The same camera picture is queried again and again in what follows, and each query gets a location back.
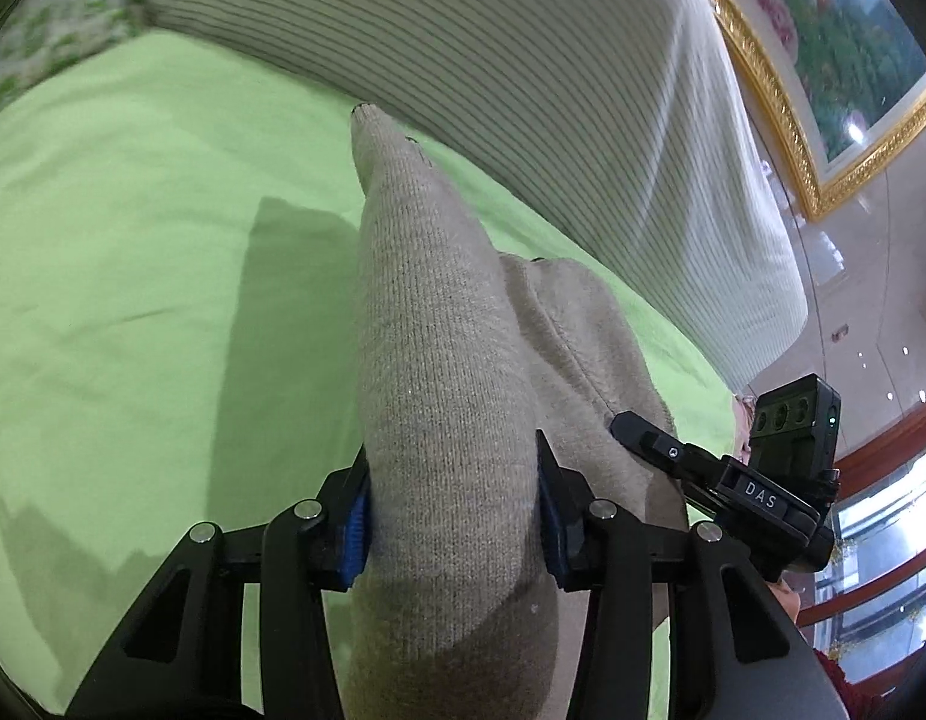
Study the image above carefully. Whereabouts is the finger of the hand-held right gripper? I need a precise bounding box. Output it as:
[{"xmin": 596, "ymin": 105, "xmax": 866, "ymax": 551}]
[{"xmin": 609, "ymin": 411, "xmax": 728, "ymax": 497}]

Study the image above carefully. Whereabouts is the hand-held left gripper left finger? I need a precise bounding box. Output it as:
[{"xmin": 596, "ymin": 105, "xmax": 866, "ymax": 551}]
[{"xmin": 65, "ymin": 450, "xmax": 375, "ymax": 720}]

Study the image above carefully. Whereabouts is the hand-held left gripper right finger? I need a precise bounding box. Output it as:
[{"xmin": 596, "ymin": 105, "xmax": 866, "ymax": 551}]
[{"xmin": 534, "ymin": 429, "xmax": 846, "ymax": 720}]

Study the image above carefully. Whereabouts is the beige patterned knit sweater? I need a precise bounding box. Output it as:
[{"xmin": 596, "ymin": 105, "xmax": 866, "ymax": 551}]
[{"xmin": 349, "ymin": 105, "xmax": 693, "ymax": 720}]

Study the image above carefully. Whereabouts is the person's right hand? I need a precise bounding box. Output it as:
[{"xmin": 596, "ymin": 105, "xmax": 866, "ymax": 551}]
[{"xmin": 765, "ymin": 577, "xmax": 807, "ymax": 627}]

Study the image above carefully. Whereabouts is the pink cloth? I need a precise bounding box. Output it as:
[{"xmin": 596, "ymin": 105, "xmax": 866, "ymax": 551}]
[{"xmin": 731, "ymin": 390, "xmax": 762, "ymax": 467}]

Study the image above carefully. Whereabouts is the wooden framed window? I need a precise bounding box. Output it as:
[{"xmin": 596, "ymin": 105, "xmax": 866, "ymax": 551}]
[{"xmin": 796, "ymin": 420, "xmax": 926, "ymax": 695}]

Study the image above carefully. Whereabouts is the green bed sheet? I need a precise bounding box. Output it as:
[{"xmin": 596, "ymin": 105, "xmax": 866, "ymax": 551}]
[{"xmin": 0, "ymin": 30, "xmax": 741, "ymax": 720}]

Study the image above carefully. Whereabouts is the large striped white pillow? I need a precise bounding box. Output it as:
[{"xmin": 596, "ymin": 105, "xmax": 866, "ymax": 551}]
[{"xmin": 121, "ymin": 0, "xmax": 809, "ymax": 392}]

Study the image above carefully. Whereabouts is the gold framed flower painting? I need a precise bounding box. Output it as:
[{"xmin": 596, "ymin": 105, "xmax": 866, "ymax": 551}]
[{"xmin": 673, "ymin": 0, "xmax": 926, "ymax": 223}]

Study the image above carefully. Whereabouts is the green checkered small pillow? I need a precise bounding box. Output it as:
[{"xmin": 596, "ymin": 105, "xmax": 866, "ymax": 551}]
[{"xmin": 0, "ymin": 0, "xmax": 147, "ymax": 115}]

